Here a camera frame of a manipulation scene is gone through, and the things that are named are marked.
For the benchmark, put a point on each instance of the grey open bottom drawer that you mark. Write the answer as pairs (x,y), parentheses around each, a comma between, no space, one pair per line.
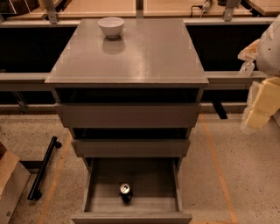
(156,194)

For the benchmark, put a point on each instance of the grey middle drawer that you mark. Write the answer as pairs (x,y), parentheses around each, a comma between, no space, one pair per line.
(113,148)

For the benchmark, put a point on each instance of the white ceramic bowl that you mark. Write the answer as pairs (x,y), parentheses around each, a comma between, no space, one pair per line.
(111,26)

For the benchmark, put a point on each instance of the dark pepsi can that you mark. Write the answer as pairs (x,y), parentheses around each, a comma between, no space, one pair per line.
(126,192)

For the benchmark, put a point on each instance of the brown cardboard box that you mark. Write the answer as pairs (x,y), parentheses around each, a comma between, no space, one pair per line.
(13,179)

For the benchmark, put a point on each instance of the grey top drawer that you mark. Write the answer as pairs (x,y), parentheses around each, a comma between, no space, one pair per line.
(109,116)

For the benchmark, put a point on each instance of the grey drawer cabinet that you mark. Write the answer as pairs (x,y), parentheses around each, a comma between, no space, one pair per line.
(121,94)

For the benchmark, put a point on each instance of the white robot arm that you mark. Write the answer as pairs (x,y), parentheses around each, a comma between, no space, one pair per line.
(267,58)

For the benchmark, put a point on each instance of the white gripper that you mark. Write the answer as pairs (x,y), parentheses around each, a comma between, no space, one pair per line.
(269,51)

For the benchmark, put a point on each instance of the grey metal rail frame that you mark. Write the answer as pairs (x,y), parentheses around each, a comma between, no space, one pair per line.
(23,80)

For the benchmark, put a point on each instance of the black metal bar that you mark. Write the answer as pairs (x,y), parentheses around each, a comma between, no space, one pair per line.
(35,193)

